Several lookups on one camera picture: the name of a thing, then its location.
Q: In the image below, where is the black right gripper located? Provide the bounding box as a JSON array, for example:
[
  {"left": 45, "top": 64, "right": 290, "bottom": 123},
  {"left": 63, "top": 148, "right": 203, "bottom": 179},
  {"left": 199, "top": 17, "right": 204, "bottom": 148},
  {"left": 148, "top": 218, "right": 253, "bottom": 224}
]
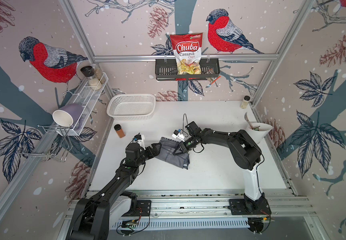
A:
[{"left": 171, "top": 136, "right": 196, "bottom": 156}]

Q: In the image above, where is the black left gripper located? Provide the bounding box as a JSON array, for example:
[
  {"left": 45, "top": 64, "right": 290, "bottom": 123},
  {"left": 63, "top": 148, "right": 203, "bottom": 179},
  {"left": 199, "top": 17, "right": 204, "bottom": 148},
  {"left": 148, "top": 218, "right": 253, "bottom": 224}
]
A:
[{"left": 135, "top": 142, "right": 162, "bottom": 167}]

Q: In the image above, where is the grey plaid pillowcase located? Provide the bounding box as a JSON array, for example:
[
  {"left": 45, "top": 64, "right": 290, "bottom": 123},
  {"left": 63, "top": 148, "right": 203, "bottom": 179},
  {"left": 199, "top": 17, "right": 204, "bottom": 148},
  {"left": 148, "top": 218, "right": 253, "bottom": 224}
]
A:
[{"left": 156, "top": 137, "right": 190, "bottom": 170}]

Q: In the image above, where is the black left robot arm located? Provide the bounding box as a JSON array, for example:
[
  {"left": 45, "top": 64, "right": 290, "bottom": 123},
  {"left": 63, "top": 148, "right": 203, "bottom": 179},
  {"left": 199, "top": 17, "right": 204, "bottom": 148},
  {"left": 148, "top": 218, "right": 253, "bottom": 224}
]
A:
[{"left": 66, "top": 142, "right": 161, "bottom": 240}]

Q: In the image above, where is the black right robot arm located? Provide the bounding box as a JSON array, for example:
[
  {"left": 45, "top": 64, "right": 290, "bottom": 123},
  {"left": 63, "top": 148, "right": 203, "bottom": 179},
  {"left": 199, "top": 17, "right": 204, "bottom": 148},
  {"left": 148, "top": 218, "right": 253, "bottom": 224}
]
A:
[{"left": 173, "top": 122, "right": 271, "bottom": 215}]

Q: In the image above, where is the brown spice jar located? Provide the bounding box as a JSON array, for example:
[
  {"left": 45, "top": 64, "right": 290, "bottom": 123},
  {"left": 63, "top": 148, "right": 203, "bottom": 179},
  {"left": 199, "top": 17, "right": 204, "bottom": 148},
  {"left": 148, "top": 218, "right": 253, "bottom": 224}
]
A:
[{"left": 114, "top": 124, "right": 126, "bottom": 138}]

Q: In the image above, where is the white plastic basket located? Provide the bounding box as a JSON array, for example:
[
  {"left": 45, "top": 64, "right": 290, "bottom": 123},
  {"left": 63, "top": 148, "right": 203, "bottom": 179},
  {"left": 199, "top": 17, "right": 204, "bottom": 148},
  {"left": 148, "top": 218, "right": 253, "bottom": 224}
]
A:
[{"left": 107, "top": 94, "right": 156, "bottom": 121}]

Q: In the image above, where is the small glass spice bottle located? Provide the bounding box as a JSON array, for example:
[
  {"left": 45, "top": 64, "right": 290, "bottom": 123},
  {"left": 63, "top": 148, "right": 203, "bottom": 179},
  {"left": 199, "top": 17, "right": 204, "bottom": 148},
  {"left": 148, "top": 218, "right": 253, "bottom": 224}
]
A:
[{"left": 240, "top": 96, "right": 250, "bottom": 109}]

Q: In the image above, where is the white utensil cup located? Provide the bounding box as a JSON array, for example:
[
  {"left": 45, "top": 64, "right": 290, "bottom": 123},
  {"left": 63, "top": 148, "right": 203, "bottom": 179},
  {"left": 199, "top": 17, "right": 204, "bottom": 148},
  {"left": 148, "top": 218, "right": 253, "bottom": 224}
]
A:
[{"left": 245, "top": 123, "right": 273, "bottom": 144}]

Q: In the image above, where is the lilac and white mug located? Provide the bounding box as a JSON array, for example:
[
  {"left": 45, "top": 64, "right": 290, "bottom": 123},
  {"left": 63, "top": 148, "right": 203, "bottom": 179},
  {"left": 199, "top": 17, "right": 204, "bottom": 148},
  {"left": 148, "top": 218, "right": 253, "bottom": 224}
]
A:
[{"left": 52, "top": 104, "right": 84, "bottom": 128}]

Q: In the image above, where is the red Chuba chips bag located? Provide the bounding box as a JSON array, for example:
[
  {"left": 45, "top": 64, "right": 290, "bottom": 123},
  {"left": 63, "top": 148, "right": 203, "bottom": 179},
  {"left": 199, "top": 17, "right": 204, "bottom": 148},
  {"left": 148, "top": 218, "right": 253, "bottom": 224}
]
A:
[{"left": 170, "top": 33, "right": 203, "bottom": 75}]

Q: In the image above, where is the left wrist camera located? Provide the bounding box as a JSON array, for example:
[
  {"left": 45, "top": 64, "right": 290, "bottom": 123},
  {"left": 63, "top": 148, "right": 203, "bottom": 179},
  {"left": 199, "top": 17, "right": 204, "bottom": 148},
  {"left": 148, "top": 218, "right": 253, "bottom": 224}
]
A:
[{"left": 133, "top": 134, "right": 146, "bottom": 149}]

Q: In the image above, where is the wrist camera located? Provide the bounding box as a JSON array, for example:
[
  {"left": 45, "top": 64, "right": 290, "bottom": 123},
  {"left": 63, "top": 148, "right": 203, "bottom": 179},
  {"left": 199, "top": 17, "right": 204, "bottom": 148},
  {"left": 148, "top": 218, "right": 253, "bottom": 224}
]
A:
[
  {"left": 172, "top": 129, "right": 185, "bottom": 141},
  {"left": 133, "top": 134, "right": 146, "bottom": 149}
]

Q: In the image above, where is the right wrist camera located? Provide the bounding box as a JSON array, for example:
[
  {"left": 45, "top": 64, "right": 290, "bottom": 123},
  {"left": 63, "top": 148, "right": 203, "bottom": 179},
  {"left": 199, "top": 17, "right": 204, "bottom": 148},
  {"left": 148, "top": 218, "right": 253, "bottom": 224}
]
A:
[{"left": 172, "top": 129, "right": 185, "bottom": 141}]

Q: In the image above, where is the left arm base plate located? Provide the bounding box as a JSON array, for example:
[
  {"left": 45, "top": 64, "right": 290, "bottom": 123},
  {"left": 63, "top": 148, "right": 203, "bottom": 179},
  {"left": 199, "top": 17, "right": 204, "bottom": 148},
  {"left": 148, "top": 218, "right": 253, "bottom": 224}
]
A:
[{"left": 122, "top": 200, "right": 152, "bottom": 217}]

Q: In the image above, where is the black wire wall basket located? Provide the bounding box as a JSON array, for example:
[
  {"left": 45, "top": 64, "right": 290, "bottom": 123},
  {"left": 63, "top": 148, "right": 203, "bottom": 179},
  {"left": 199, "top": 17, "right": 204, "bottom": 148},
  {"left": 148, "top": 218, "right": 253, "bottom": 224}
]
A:
[{"left": 155, "top": 59, "right": 220, "bottom": 81}]

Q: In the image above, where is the white wire wall shelf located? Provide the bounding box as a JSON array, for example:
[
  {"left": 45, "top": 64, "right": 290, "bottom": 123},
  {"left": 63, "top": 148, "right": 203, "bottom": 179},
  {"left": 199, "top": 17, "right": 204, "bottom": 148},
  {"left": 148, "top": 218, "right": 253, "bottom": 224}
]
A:
[{"left": 55, "top": 73, "right": 109, "bottom": 136}]

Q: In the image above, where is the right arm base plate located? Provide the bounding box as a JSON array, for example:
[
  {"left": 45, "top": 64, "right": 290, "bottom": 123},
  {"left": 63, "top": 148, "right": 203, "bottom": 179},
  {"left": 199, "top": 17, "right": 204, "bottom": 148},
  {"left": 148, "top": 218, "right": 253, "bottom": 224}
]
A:
[{"left": 228, "top": 198, "right": 272, "bottom": 216}]

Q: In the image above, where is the metal wire mug rack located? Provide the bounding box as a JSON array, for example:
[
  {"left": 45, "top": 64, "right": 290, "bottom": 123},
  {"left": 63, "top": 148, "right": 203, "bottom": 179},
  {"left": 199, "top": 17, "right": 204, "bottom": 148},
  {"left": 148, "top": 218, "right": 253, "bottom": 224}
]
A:
[{"left": 16, "top": 125, "right": 73, "bottom": 163}]

